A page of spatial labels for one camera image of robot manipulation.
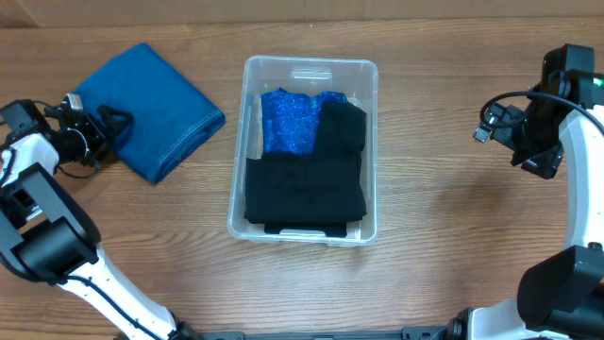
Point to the black cloth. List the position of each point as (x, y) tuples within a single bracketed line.
[(299, 190), (341, 130)]

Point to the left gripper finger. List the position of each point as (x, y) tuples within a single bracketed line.
[(111, 146), (115, 121)]

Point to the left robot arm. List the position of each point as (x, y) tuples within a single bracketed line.
[(46, 236)]

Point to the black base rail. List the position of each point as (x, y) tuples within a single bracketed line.
[(321, 336)]

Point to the clear plastic storage container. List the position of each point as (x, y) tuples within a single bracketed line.
[(358, 80)]

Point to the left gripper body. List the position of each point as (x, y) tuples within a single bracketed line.
[(95, 133)]

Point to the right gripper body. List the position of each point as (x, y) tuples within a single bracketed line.
[(538, 141)]

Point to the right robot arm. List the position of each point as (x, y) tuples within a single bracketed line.
[(562, 124)]

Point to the sparkly blue sequin cloth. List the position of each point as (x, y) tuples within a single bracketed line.
[(290, 120)]

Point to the blue denim cloth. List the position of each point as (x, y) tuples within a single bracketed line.
[(171, 117)]

